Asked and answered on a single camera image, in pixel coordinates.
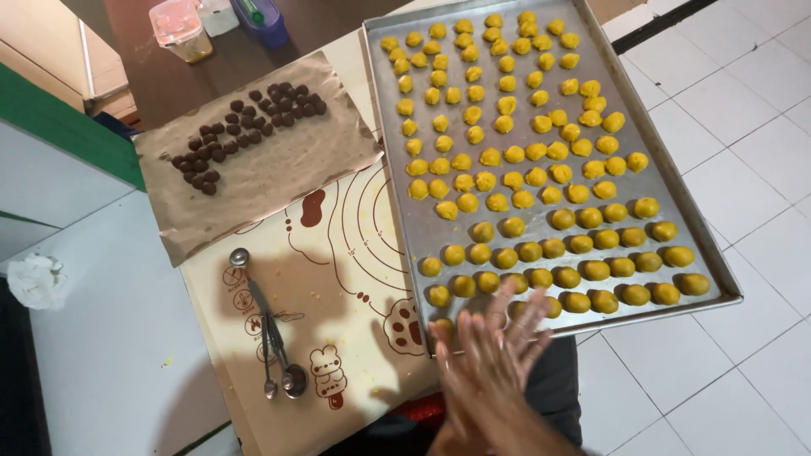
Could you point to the person's dark trousers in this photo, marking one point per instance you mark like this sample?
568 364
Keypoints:
557 386

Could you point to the person's right hand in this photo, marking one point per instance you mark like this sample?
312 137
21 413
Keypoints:
485 392

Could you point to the cluster of chocolate dough balls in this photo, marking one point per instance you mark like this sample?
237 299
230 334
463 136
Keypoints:
218 152

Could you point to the light wooden cabinet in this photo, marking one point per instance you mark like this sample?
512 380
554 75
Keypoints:
44 44

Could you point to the person's right fingers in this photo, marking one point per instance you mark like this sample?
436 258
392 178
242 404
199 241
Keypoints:
456 348

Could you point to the person's left fingers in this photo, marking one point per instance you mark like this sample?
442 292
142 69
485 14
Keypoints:
526 313

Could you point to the large metal measuring spoon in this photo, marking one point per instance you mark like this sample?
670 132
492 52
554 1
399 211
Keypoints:
294 380

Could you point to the small metal measuring spoon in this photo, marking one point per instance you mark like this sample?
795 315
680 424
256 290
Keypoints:
268 367

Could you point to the round metal scoop spoon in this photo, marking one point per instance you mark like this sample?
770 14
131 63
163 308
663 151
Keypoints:
239 257

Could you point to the rows of yellow dough balls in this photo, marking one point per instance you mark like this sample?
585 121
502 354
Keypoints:
595 218

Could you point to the blue plastic container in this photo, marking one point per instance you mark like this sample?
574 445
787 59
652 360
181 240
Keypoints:
266 25

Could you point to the crumpled white tissue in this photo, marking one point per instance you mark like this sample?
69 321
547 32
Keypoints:
37 282

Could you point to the beige printed baking mat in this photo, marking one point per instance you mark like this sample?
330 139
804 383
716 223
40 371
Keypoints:
329 278

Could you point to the clear plastic lidded container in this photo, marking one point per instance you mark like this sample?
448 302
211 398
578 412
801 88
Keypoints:
180 28

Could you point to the person's left hand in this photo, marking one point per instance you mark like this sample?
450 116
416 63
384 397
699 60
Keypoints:
526 316

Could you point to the metal baking tray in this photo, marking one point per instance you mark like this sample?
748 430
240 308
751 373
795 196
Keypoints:
633 95

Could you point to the white plastic container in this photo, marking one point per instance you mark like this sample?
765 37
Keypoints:
218 16

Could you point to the person's red garment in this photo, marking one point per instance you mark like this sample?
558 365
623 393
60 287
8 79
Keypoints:
419 411

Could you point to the brown baking paper sheet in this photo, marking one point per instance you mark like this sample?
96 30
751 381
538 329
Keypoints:
266 190

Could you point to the white cabinet with green edge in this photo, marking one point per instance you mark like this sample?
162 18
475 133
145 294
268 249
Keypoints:
57 171

